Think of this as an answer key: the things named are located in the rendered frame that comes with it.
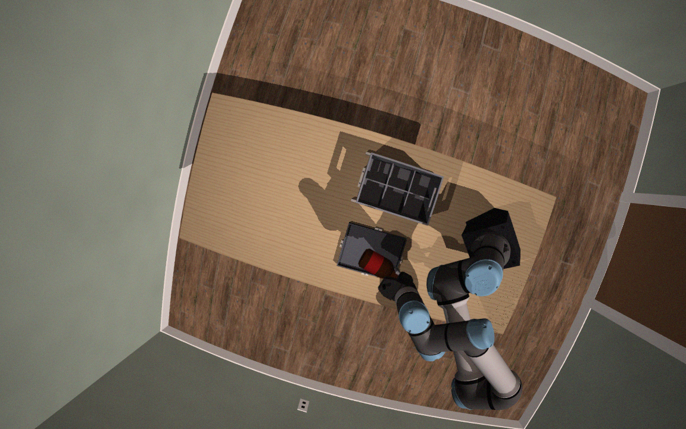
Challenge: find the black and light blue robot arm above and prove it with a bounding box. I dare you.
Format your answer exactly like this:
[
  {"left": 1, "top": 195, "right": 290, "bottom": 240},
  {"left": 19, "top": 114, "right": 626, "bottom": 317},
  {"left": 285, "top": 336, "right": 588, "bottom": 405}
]
[{"left": 397, "top": 232, "right": 522, "bottom": 410}]

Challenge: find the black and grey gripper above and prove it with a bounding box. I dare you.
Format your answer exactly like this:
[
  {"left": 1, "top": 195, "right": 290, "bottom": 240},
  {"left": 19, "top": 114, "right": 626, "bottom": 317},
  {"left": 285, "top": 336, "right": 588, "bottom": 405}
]
[{"left": 378, "top": 266, "right": 419, "bottom": 305}]

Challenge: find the brown bottle with red label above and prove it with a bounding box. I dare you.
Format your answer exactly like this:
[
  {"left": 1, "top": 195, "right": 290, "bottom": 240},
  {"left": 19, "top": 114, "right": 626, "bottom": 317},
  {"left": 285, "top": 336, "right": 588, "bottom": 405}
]
[{"left": 358, "top": 248, "right": 398, "bottom": 279}]

